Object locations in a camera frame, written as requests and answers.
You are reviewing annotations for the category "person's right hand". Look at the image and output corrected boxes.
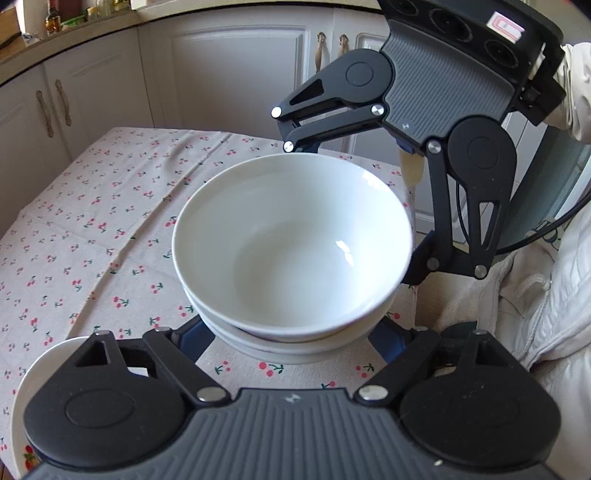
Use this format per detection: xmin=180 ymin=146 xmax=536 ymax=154
xmin=398 ymin=147 xmax=426 ymax=189

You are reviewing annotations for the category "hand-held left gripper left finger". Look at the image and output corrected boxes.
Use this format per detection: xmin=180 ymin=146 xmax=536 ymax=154
xmin=73 ymin=318 xmax=232 ymax=408

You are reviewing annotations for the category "white plate with fruit print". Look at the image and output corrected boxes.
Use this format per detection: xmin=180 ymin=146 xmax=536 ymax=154
xmin=11 ymin=336 xmax=153 ymax=480

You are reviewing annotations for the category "person's right forearm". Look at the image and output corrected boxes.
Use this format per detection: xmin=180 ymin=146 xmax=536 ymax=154
xmin=551 ymin=43 xmax=591 ymax=145

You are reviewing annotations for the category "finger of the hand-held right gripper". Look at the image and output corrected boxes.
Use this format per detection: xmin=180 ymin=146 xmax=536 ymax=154
xmin=270 ymin=75 xmax=389 ymax=154
xmin=402 ymin=140 xmax=504 ymax=285

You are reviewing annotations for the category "cherry print tablecloth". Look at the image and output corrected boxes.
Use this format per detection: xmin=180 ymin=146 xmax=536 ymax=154
xmin=0 ymin=126 xmax=419 ymax=468

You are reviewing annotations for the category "wooden cutting board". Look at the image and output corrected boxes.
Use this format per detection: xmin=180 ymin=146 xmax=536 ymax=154
xmin=0 ymin=0 xmax=23 ymax=37

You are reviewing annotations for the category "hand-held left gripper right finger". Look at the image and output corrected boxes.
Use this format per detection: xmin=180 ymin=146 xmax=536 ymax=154
xmin=352 ymin=320 xmax=526 ymax=406

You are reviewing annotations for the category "grey curved object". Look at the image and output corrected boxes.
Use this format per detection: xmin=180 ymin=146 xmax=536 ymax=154
xmin=496 ymin=122 xmax=591 ymax=254

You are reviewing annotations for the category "person's white padded jacket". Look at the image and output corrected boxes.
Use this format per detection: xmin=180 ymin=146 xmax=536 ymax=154
xmin=525 ymin=203 xmax=591 ymax=480

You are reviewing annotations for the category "black cable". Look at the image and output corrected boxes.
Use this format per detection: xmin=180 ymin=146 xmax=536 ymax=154
xmin=455 ymin=178 xmax=591 ymax=245

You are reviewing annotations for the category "cream fleece garment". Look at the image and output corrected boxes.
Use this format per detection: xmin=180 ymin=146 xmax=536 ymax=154
xmin=438 ymin=239 xmax=562 ymax=376

